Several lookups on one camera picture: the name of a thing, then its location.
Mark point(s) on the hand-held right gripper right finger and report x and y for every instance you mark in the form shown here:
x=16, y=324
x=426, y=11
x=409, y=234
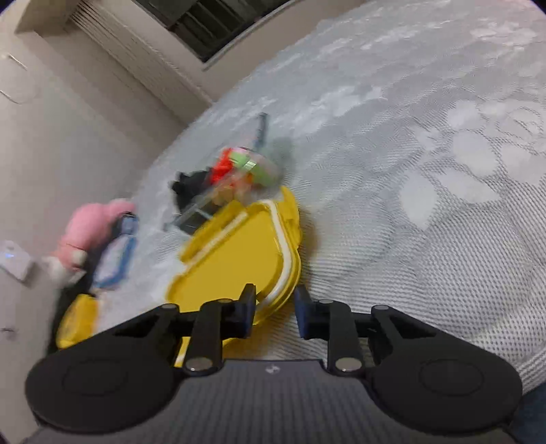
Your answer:
x=302, y=309

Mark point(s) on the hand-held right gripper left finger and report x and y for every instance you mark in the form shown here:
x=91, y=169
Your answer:
x=247, y=309

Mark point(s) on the yellow plastic lid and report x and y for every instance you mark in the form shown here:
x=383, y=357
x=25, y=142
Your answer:
x=239, y=247

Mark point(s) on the green toy with orange carrot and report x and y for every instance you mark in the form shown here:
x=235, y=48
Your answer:
x=256, y=166

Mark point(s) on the red toy figure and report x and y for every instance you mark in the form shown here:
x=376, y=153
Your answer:
x=219, y=168

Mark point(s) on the clear glass container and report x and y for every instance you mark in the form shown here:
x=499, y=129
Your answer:
x=261, y=128

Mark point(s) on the white floral cloth desktop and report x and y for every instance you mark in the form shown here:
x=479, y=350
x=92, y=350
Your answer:
x=405, y=213

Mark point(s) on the black object in glass container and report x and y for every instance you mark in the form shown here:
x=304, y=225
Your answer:
x=190, y=188

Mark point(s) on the light blue toy phone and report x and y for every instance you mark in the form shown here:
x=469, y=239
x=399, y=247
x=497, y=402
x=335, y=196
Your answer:
x=113, y=261

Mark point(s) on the yellow plastic container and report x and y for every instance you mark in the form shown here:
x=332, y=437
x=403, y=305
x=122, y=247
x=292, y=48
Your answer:
x=76, y=320

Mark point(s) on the pink plush toy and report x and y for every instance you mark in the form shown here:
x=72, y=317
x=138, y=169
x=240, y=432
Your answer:
x=85, y=226

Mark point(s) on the small white device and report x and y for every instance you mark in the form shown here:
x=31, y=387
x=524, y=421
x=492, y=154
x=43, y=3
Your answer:
x=15, y=260

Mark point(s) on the white pleated curtain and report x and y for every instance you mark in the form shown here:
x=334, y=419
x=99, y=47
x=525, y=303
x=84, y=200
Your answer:
x=140, y=55

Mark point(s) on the dark window with bars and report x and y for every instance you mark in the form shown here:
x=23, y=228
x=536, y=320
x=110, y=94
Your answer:
x=204, y=25

